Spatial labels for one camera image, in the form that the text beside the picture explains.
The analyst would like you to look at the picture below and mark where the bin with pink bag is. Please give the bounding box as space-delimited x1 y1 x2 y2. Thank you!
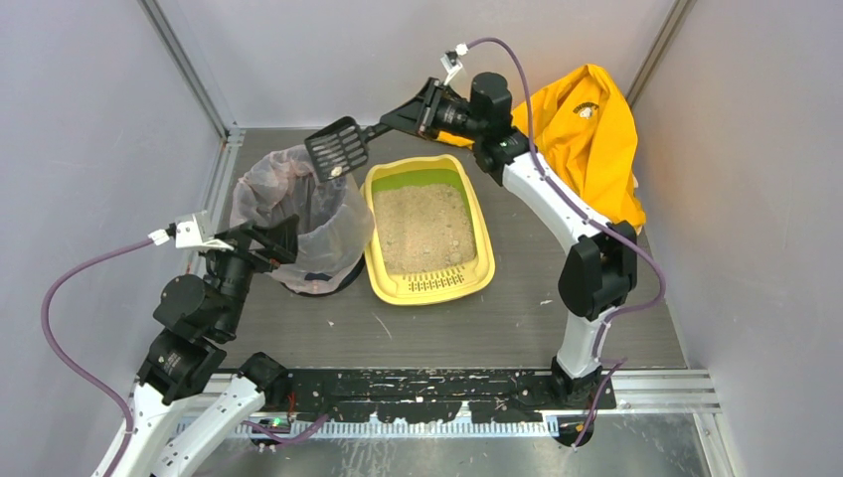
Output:
229 145 375 297

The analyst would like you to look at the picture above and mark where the black litter scoop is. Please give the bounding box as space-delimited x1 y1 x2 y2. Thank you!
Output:
303 116 392 183

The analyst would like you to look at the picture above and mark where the yellow green litter box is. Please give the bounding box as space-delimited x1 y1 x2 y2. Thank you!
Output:
360 154 496 306

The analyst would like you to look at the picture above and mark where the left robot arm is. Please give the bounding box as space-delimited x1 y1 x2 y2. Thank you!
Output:
94 212 299 476

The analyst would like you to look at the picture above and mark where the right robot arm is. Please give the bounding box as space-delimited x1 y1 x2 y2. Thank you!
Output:
379 73 637 398

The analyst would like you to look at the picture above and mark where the cat litter sand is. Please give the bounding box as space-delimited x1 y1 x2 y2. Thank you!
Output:
374 184 476 274

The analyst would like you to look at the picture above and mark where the yellow sweatshirt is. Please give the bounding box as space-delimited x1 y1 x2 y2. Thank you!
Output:
434 64 647 232

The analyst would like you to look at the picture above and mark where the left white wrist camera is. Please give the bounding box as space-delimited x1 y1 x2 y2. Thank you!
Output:
147 211 235 251

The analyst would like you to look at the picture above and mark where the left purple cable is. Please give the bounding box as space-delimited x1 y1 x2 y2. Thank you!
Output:
40 230 173 477

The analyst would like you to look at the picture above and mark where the purple cable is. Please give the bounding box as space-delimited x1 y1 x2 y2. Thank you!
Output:
40 230 173 477
455 37 668 449

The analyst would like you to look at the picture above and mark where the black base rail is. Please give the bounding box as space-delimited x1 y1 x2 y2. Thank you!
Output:
258 368 616 429

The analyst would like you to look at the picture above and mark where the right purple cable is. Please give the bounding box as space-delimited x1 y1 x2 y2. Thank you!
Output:
455 37 668 449

